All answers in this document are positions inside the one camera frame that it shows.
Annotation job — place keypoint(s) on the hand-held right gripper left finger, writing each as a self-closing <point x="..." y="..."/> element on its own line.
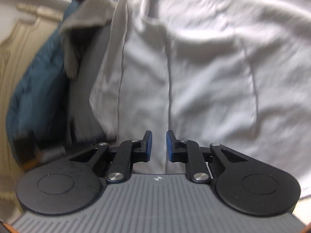
<point x="150" y="148"/>

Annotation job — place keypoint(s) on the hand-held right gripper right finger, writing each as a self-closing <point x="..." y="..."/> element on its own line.
<point x="169" y="148"/>

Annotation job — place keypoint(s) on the white shirt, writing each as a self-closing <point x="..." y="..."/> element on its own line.
<point x="206" y="65"/>

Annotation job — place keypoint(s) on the blue quilt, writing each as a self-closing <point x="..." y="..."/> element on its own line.
<point x="36" y="89"/>

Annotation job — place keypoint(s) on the grey-green cloth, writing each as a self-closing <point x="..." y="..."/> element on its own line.
<point x="85" y="14"/>

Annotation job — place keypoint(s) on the cream carved headboard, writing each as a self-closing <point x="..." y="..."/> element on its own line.
<point x="14" y="60"/>

